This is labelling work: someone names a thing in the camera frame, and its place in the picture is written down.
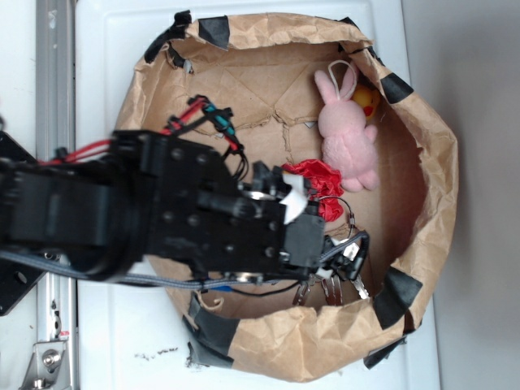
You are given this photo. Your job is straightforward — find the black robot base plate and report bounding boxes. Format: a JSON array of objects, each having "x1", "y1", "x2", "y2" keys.
[{"x1": 0, "y1": 131, "x2": 44, "y2": 317}]

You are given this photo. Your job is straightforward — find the silver keys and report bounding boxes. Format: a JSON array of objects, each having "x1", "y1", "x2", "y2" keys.
[{"x1": 292, "y1": 195, "x2": 371, "y2": 306}]

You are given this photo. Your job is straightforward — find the red crumpled paper flower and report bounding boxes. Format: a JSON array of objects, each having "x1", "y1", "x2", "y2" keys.
[{"x1": 282, "y1": 159, "x2": 344, "y2": 222}]

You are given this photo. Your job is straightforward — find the brown paper bag bin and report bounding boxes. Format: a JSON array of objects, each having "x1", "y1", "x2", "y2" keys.
[{"x1": 116, "y1": 11, "x2": 458, "y2": 382}]

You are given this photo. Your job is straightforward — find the yellow rubber duck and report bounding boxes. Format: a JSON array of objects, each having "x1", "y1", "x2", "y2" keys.
[{"x1": 352, "y1": 84, "x2": 381, "y2": 122}]

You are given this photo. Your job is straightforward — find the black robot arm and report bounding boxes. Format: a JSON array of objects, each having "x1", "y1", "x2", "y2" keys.
[{"x1": 1, "y1": 131, "x2": 324, "y2": 280}]

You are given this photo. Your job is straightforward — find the silver corner bracket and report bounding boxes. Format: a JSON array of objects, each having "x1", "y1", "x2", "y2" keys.
[{"x1": 19, "y1": 340, "x2": 72, "y2": 390}]

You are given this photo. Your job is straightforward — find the aluminium extrusion rail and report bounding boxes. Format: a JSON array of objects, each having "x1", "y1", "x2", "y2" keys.
[{"x1": 36, "y1": 1, "x2": 80, "y2": 389}]

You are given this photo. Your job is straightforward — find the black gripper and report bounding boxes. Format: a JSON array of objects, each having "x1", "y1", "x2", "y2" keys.
[{"x1": 137, "y1": 133, "x2": 324, "y2": 280}]

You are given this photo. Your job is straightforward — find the red and black wires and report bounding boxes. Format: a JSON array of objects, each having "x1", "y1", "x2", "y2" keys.
[{"x1": 38, "y1": 93, "x2": 249, "y2": 184}]

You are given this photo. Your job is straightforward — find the pink plush bunny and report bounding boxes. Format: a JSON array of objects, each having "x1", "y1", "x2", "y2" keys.
[{"x1": 314, "y1": 59, "x2": 380, "y2": 193}]

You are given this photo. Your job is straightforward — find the grey braided cable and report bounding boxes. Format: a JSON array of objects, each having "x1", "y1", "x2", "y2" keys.
[{"x1": 0, "y1": 229, "x2": 371, "y2": 291}]

